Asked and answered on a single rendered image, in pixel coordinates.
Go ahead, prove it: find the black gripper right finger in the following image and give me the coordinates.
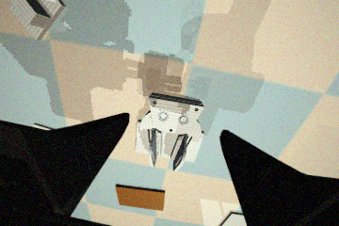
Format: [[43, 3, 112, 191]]
[[219, 130, 339, 226]]

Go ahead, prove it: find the brown flat rectangular plate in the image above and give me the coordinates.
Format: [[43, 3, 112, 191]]
[[116, 185, 165, 211]]

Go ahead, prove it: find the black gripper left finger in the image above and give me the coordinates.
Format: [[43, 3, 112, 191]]
[[0, 112, 129, 217]]

